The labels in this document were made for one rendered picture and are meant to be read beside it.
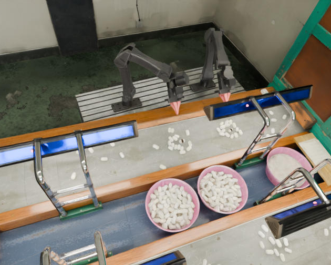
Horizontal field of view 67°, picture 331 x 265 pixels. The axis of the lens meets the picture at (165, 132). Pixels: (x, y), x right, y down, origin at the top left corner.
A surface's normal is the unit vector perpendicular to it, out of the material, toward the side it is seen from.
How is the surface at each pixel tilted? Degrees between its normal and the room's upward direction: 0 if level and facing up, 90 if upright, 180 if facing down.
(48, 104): 0
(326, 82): 90
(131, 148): 0
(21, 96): 0
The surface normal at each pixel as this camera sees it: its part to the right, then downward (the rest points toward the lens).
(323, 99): -0.94, 0.20
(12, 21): 0.42, 0.76
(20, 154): 0.34, 0.35
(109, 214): 0.11, -0.58
